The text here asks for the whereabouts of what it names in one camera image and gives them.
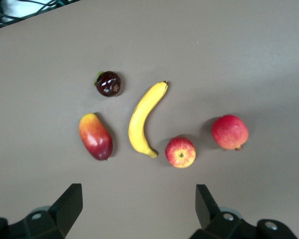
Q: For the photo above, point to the yellow banana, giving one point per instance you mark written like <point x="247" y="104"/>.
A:
<point x="139" y="124"/>

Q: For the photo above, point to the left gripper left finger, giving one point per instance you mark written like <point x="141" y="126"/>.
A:
<point x="64" y="206"/>

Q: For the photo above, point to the red pomegranate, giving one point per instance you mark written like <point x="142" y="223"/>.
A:
<point x="229" y="132"/>

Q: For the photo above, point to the red yellow mango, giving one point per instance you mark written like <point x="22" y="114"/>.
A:
<point x="96" y="139"/>

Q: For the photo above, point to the dark purple mangosteen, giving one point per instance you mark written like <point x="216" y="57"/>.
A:
<point x="108" y="84"/>

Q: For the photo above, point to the red yellow apple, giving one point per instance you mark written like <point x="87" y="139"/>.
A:
<point x="180" y="153"/>

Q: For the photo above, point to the brown table cover mat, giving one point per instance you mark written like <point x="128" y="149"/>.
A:
<point x="149" y="49"/>

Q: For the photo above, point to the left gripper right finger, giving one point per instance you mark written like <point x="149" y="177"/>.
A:
<point x="206" y="209"/>

